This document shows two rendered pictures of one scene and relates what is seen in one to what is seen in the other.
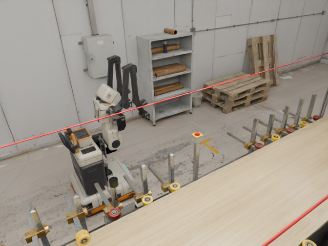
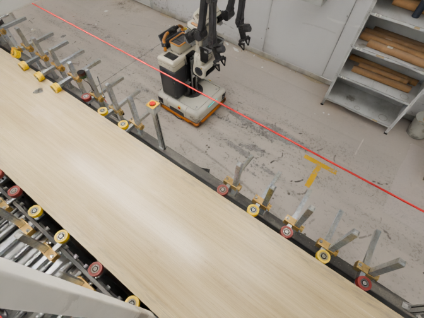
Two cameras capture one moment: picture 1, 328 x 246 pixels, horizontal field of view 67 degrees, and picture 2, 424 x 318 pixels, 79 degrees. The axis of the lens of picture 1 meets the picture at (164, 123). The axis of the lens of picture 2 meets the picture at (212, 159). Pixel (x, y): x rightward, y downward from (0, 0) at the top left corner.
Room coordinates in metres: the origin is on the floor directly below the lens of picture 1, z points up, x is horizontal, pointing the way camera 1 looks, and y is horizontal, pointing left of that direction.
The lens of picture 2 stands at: (1.58, -1.65, 2.52)
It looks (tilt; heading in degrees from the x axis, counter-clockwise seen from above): 56 degrees down; 66
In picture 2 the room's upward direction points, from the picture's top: 2 degrees clockwise
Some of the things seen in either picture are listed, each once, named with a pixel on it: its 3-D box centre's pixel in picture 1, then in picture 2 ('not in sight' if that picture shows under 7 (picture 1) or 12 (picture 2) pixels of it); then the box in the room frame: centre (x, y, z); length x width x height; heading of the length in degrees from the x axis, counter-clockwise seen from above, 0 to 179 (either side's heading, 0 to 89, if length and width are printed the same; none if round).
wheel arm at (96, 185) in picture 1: (105, 200); (105, 89); (1.39, 0.47, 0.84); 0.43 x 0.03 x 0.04; 32
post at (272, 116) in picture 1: (268, 133); (265, 202); (2.23, -1.11, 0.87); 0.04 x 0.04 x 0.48; 32
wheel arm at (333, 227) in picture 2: (286, 124); (329, 235); (2.55, -1.46, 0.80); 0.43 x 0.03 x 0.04; 32
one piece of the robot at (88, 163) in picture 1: (89, 157); (184, 66); (2.29, 0.87, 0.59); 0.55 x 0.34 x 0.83; 31
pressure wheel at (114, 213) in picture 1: (115, 216); (88, 100); (1.22, 0.37, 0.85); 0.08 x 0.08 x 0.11
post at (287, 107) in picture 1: (283, 124); (300, 222); (2.36, -1.32, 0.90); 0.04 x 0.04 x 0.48; 32
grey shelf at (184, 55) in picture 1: (166, 78); (391, 59); (4.41, -0.07, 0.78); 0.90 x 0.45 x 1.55; 122
